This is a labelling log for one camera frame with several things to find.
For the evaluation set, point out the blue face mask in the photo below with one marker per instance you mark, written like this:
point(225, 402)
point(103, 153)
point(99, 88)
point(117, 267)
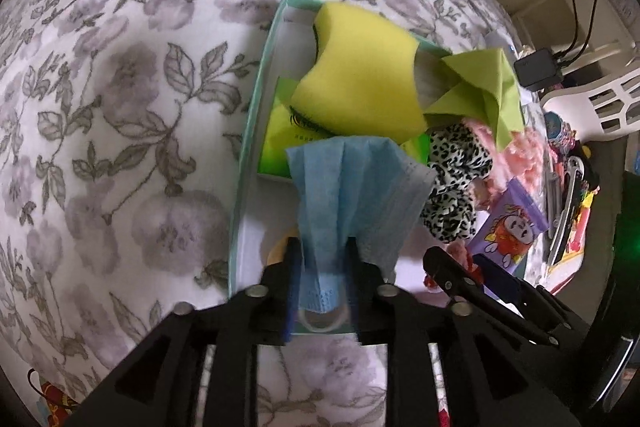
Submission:
point(350, 187)

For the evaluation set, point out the teal shallow cardboard box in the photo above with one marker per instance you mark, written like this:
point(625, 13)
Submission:
point(260, 227)

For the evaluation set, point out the white tape roll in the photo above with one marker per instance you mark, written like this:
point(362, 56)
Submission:
point(306, 321)

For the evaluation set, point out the red patterned cloth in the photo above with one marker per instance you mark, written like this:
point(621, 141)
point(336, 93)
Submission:
point(52, 402)

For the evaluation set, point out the green tissue packet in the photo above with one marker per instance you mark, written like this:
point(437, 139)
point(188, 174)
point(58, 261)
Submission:
point(280, 142)

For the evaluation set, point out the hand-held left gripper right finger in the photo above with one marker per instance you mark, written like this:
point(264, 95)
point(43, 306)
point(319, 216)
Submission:
point(354, 287)

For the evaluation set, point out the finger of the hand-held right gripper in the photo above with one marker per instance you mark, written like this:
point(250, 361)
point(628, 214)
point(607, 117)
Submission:
point(500, 279)
point(450, 274)

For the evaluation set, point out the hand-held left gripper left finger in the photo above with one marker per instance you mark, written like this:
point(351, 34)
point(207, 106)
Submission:
point(292, 287)

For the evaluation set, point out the pink white fluffy towel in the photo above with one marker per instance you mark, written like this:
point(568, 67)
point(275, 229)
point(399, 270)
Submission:
point(525, 152)

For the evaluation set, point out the white plastic lattice chair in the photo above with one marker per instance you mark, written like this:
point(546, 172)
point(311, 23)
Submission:
point(575, 94)

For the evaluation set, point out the colourful patterned roll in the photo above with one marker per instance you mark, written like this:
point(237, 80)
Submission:
point(555, 127)

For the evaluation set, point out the pink red fluffy scrunchie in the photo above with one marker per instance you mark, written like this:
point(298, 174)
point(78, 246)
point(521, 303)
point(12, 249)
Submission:
point(457, 253)

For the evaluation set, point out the yellow sponge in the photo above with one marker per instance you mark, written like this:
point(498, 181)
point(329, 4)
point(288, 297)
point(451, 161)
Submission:
point(360, 77)

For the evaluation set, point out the grey black flat device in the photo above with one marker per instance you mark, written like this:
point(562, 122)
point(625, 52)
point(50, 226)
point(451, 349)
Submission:
point(567, 197)

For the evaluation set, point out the lime green cloth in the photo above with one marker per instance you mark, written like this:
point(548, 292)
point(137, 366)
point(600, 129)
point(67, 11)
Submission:
point(480, 82)

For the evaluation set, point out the leopard print pink cloth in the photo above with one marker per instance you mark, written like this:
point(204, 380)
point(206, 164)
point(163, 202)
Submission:
point(455, 167)

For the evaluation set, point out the pile of colourful toys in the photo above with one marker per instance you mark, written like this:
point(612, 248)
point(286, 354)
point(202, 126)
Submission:
point(587, 202)

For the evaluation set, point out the purple tissue packet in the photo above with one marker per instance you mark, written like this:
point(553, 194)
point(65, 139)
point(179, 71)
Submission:
point(510, 222)

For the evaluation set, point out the black power adapter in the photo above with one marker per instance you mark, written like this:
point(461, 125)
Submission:
point(537, 67)

